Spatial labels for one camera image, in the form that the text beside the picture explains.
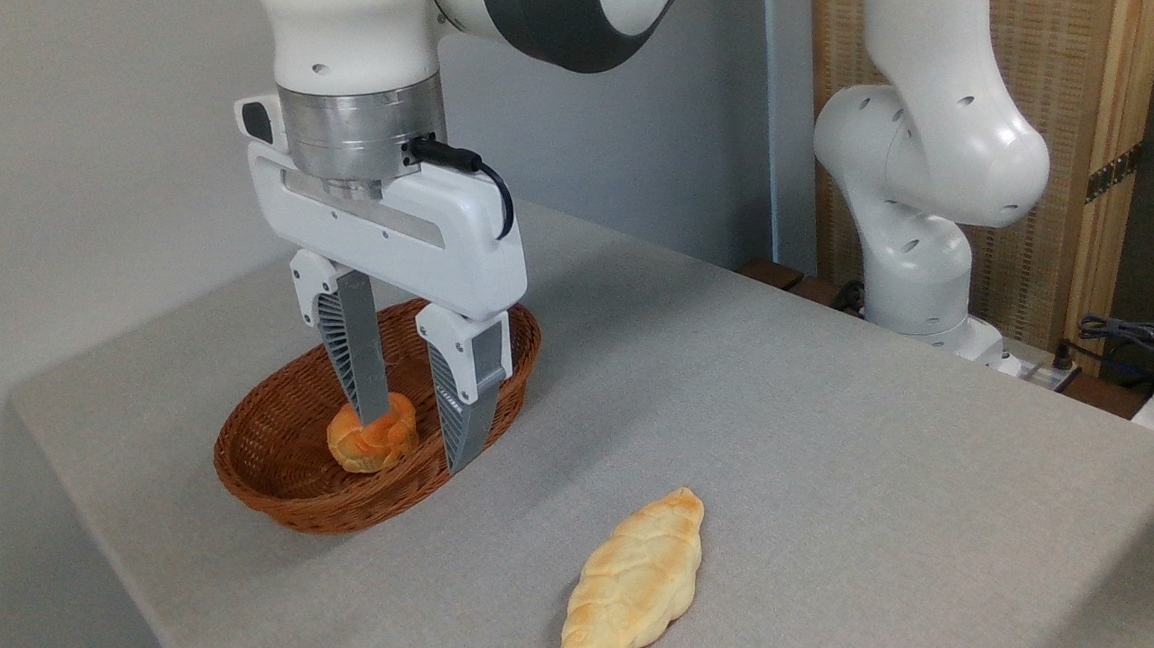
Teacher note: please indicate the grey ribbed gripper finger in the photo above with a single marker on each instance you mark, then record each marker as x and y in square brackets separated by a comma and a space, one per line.
[466, 391]
[363, 347]

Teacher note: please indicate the round orange bread roll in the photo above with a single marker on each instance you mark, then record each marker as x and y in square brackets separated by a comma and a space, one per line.
[376, 452]

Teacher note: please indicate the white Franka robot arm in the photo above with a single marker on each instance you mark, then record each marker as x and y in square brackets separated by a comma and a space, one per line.
[927, 142]

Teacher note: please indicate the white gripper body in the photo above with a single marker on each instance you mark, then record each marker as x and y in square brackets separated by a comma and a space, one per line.
[402, 240]

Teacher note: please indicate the black plug at robot base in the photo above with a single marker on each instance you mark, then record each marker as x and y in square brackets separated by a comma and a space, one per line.
[1066, 356]

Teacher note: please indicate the wooden woven folding screen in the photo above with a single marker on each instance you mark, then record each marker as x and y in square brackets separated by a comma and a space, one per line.
[1070, 33]

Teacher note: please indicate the long braided bread loaf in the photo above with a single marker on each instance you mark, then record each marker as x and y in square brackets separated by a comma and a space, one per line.
[633, 586]

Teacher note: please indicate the brown wicker basket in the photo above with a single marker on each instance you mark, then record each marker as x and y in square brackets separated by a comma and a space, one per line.
[281, 477]

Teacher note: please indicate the dark brown wooden bench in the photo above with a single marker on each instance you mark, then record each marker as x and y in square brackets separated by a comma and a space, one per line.
[785, 279]

